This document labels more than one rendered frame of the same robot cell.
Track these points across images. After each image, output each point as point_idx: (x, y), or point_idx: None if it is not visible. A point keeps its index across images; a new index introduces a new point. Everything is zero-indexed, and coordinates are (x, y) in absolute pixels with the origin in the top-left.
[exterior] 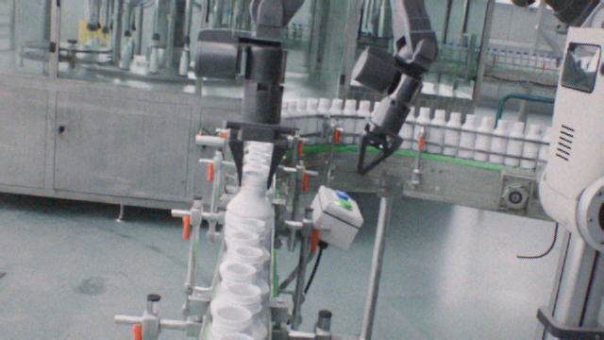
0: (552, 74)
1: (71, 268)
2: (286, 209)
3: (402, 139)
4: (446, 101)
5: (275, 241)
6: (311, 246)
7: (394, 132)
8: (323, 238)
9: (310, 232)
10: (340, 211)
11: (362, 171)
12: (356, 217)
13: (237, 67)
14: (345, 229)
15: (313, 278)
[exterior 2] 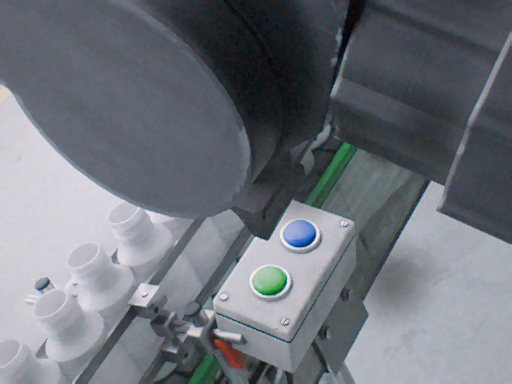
0: None
1: None
2: (152, 312)
3: (253, 212)
4: None
5: (169, 354)
6: (230, 364)
7: (257, 180)
8: (243, 350)
9: (206, 351)
10: (240, 314)
11: (260, 234)
12: (274, 325)
13: None
14: (269, 343)
15: (292, 383)
